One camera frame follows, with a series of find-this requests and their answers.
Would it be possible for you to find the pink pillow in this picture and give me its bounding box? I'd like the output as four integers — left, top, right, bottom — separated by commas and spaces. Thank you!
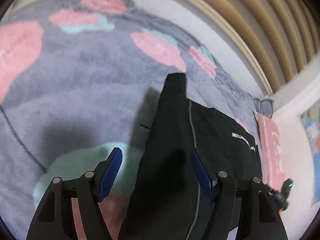
254, 111, 287, 190

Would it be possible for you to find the black cable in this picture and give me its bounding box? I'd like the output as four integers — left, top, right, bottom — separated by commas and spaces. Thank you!
0, 106, 48, 174

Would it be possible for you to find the grey floral bed blanket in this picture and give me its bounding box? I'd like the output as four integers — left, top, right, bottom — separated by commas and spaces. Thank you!
1, 0, 273, 239

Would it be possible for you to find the wooden slatted headboard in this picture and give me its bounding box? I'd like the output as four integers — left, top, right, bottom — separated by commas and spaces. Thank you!
181, 0, 319, 96

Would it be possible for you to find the colourful wall map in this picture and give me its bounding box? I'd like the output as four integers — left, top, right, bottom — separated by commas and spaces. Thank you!
299, 101, 319, 204

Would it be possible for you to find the black garment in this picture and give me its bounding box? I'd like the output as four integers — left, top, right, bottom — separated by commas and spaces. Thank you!
118, 73, 262, 239

